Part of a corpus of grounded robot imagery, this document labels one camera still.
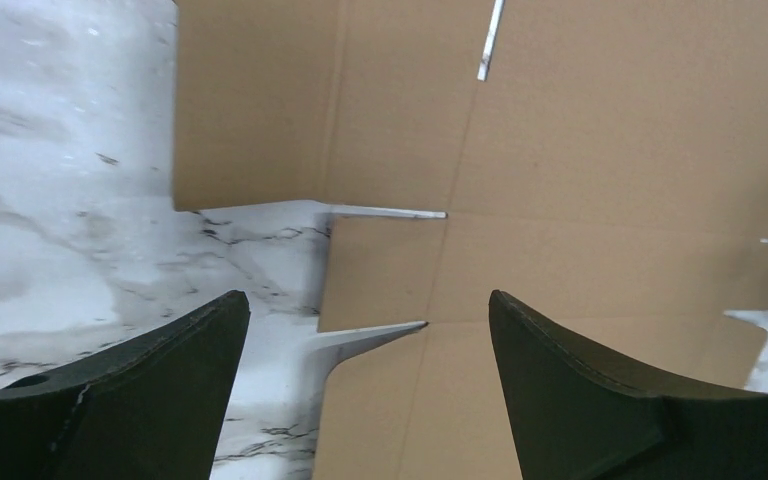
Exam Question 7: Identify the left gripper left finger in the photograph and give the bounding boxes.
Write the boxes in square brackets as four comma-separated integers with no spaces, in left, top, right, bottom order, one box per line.
[0,291,250,480]

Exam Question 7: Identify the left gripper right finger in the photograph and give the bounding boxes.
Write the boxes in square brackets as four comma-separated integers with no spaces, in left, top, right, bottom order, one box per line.
[488,290,768,479]

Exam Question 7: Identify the brown cardboard box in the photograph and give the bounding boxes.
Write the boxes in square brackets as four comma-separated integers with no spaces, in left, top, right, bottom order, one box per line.
[173,1,768,479]

